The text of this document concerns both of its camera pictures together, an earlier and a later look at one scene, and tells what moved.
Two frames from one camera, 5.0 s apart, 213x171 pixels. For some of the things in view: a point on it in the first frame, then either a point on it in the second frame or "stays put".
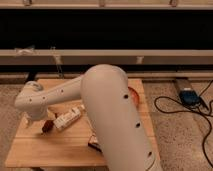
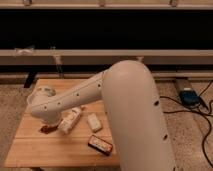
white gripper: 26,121 -> 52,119
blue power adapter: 189,97 stays put
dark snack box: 93,141 stays put
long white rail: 104,57 stays put
